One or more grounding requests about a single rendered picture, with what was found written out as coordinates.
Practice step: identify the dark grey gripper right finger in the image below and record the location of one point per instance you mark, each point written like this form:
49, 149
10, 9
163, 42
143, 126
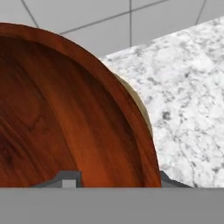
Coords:
166, 181

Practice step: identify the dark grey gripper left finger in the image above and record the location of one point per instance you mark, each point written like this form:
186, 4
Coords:
67, 178

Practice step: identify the brown wooden bowl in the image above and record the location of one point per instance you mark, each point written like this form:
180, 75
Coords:
58, 110

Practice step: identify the beige bowl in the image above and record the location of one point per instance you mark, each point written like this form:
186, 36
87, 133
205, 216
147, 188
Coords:
143, 108

